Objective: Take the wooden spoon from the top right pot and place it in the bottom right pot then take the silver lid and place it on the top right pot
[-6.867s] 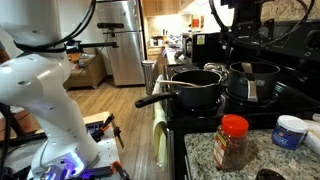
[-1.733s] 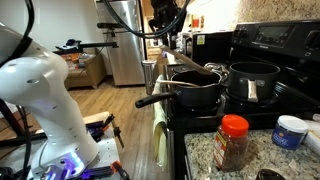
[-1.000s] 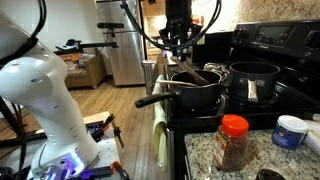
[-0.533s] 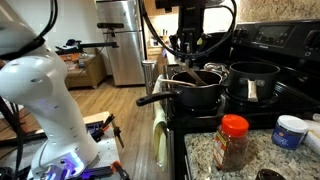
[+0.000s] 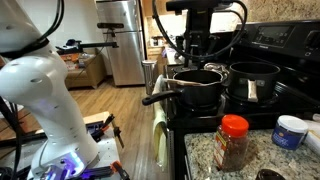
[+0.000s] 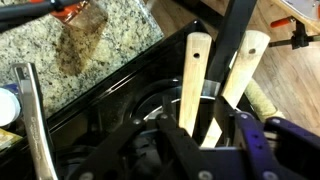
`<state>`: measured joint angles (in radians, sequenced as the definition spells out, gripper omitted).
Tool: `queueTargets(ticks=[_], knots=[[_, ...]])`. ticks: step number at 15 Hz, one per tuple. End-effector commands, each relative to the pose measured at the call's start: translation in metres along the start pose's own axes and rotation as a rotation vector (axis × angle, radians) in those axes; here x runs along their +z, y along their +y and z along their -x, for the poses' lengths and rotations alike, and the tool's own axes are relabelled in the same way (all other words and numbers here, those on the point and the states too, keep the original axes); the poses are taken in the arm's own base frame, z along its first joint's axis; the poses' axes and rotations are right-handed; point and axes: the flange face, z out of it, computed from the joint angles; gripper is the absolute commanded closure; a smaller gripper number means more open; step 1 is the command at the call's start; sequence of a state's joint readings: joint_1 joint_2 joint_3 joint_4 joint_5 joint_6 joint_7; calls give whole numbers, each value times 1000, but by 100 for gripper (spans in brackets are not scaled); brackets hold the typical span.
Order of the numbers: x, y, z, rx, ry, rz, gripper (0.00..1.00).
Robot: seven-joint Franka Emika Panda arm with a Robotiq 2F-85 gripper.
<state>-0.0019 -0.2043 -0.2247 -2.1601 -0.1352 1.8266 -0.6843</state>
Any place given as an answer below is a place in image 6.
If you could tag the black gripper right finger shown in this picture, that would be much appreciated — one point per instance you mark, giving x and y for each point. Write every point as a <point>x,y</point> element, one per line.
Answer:
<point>277,148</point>

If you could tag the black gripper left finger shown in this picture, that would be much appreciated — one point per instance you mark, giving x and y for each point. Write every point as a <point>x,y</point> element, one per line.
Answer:
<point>146,150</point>

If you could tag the red lid spice jar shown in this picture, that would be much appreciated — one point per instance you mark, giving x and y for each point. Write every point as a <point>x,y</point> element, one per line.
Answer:
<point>83,24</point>

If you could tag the blue jar with white lid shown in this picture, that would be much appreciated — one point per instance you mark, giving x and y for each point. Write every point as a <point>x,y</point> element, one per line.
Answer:
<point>10,107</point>

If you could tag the yellow dish towel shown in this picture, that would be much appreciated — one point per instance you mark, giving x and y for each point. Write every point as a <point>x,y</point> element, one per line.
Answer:
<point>260,103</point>

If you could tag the black stove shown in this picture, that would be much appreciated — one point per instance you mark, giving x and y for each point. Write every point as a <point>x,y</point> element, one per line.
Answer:
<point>99,113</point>

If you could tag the black saucepan with long handle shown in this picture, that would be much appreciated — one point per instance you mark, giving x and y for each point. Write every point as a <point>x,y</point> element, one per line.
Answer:
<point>165,61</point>

